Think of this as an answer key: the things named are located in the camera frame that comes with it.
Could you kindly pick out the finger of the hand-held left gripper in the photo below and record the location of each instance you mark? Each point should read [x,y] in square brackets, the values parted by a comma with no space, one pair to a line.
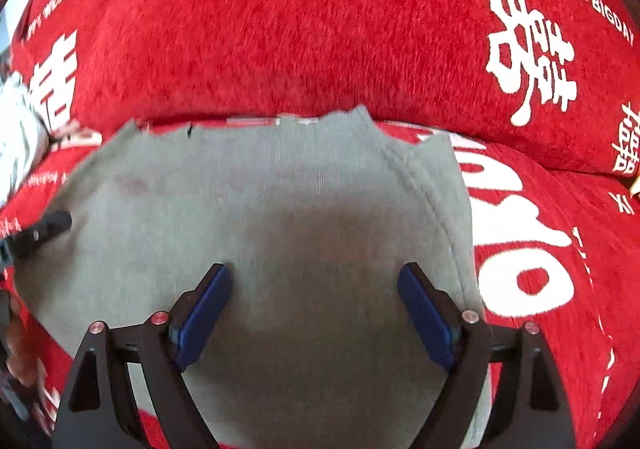
[42,231]

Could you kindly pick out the grey fleece garment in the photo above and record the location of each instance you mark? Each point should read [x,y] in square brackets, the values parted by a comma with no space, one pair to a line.
[300,209]

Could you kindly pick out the red printed sofa cover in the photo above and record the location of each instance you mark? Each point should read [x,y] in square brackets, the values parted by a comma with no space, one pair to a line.
[325,29]

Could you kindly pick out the person's left hand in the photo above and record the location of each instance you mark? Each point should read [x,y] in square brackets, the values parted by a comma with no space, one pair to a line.
[25,349]

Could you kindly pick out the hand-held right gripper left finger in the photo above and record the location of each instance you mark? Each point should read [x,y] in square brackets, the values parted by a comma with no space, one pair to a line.
[202,314]

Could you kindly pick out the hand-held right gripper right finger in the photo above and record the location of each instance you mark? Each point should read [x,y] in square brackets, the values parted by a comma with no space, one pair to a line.
[425,314]

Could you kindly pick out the white floral cloth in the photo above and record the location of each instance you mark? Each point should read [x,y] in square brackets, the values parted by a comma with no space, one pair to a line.
[17,139]

